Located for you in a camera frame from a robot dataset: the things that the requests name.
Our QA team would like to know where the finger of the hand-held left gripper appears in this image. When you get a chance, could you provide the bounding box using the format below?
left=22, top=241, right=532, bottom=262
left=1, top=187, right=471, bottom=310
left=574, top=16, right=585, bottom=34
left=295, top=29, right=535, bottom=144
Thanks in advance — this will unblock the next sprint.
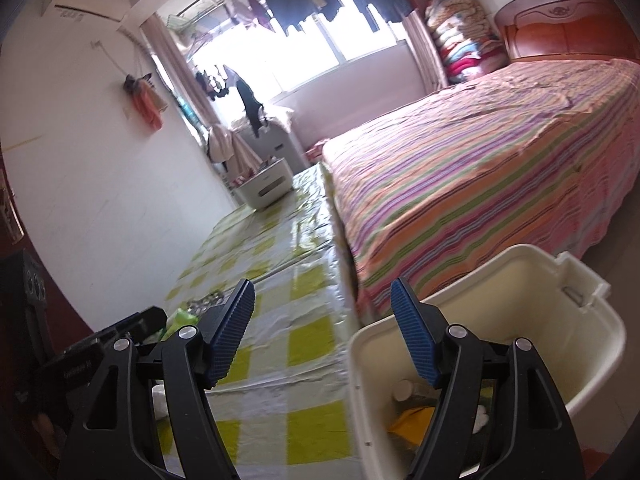
left=95, top=308, right=168, bottom=346

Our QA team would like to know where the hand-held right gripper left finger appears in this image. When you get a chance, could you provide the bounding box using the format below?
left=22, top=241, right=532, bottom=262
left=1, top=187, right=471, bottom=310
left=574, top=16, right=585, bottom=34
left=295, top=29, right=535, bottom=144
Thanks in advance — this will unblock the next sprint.
left=60, top=278, right=257, bottom=480

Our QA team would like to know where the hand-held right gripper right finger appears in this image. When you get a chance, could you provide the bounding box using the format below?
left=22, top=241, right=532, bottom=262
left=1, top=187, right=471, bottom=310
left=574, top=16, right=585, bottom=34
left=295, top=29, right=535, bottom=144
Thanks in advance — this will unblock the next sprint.
left=390, top=277, right=586, bottom=480

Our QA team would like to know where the green plush toy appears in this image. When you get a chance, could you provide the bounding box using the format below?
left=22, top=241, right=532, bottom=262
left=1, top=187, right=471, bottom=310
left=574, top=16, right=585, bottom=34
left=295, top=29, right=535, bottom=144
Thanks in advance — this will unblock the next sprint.
left=165, top=309, right=203, bottom=338

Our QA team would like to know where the silver blister pack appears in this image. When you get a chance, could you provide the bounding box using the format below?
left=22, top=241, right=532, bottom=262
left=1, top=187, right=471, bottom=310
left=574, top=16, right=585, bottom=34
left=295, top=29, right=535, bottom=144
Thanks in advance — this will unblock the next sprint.
left=187, top=294, right=227, bottom=312

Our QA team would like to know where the cream plastic bin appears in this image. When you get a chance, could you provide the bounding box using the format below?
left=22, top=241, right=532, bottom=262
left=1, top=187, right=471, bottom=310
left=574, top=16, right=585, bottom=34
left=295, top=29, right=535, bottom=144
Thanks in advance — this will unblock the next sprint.
left=347, top=243, right=627, bottom=480

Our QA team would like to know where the red-brown door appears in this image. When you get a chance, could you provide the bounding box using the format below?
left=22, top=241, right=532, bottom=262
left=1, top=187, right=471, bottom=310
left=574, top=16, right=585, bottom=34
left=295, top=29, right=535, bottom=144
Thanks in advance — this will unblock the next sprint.
left=0, top=145, right=98, bottom=356

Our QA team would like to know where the green checked plastic tablecloth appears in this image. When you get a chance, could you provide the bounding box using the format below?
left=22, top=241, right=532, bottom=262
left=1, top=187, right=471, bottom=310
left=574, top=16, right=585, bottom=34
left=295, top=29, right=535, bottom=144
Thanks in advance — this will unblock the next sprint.
left=150, top=164, right=366, bottom=480

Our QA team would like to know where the white desk caddy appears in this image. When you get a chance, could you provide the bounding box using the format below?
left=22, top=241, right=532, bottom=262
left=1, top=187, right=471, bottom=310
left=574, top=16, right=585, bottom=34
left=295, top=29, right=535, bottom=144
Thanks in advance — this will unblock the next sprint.
left=235, top=157, right=295, bottom=211

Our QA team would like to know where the bed with striped sheet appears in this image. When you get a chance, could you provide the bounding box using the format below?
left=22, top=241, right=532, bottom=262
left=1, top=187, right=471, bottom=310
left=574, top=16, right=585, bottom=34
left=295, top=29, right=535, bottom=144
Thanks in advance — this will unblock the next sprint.
left=320, top=57, right=640, bottom=318

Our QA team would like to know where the grey appliance with white cover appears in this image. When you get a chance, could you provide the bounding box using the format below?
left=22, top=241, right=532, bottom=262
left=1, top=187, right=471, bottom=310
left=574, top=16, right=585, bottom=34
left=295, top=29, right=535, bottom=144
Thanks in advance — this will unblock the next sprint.
left=240, top=105, right=308, bottom=171

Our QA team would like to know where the orange hanging cloth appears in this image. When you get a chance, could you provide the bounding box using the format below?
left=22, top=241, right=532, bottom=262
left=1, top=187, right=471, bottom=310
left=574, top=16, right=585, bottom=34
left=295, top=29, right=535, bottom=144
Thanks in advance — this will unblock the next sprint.
left=124, top=74, right=168, bottom=132

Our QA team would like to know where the black hanging garment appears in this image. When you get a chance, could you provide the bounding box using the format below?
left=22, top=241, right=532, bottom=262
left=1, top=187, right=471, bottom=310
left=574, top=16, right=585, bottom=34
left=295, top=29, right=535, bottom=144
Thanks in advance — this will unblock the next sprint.
left=235, top=72, right=266, bottom=138

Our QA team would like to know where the hanging sock rack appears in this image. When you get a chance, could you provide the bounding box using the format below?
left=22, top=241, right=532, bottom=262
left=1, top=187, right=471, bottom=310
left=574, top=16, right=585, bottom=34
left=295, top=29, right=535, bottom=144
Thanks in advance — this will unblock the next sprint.
left=194, top=64, right=238, bottom=102

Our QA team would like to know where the beige window curtain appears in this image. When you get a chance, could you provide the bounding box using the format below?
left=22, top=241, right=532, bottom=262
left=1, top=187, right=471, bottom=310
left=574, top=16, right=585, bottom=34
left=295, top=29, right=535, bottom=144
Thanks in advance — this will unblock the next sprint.
left=402, top=5, right=448, bottom=93
left=142, top=12, right=261, bottom=176

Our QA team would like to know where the stack of folded quilts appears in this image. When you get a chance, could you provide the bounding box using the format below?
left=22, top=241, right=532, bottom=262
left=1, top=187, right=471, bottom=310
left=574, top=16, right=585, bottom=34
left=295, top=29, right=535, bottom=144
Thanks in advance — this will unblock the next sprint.
left=424, top=0, right=506, bottom=85

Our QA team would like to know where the wooden headboard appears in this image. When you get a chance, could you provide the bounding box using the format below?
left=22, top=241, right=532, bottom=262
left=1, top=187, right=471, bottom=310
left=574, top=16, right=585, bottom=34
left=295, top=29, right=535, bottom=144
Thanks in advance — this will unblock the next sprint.
left=494, top=0, right=621, bottom=63

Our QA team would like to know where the brass door handle plate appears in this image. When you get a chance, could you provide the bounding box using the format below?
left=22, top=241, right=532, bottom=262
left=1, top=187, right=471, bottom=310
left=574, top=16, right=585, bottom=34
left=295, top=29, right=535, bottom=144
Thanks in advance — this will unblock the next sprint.
left=0, top=175, right=26, bottom=241

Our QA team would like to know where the wire hanging rack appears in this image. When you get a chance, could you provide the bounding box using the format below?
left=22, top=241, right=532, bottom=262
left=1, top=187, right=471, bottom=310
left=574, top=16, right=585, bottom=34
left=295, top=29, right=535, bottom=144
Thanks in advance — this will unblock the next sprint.
left=165, top=12, right=201, bottom=36

